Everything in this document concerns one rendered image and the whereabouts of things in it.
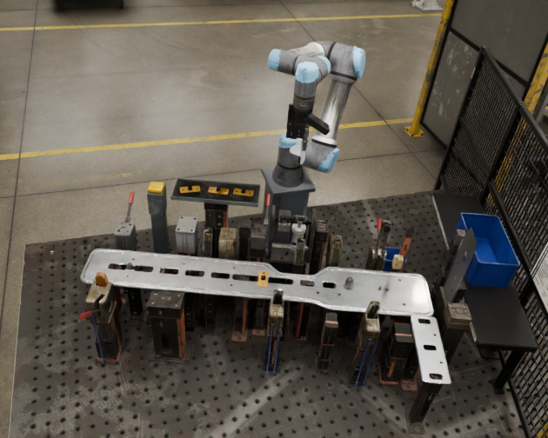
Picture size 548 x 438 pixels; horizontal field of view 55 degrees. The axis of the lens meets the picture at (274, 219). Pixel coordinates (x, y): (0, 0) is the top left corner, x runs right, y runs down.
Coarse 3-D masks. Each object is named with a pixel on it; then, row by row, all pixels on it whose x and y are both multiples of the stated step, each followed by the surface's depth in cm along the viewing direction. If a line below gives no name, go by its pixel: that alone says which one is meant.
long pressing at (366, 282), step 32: (96, 256) 212; (128, 256) 213; (160, 256) 214; (192, 256) 215; (160, 288) 202; (192, 288) 203; (224, 288) 204; (256, 288) 205; (288, 288) 206; (320, 288) 208; (352, 288) 209; (384, 288) 210; (416, 288) 211
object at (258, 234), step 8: (256, 224) 223; (256, 232) 218; (264, 232) 219; (256, 240) 217; (264, 240) 217; (256, 248) 220; (264, 248) 221; (256, 256) 223; (264, 256) 224; (256, 280) 233
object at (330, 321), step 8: (328, 320) 197; (336, 320) 197; (328, 328) 195; (336, 328) 195; (328, 336) 198; (328, 344) 201; (320, 352) 209; (328, 352) 206; (320, 360) 209; (328, 360) 209; (320, 368) 212; (328, 376) 211
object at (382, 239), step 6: (384, 222) 208; (390, 222) 208; (384, 228) 206; (390, 228) 205; (378, 234) 212; (384, 234) 211; (378, 240) 211; (384, 240) 212; (378, 246) 213; (384, 246) 213
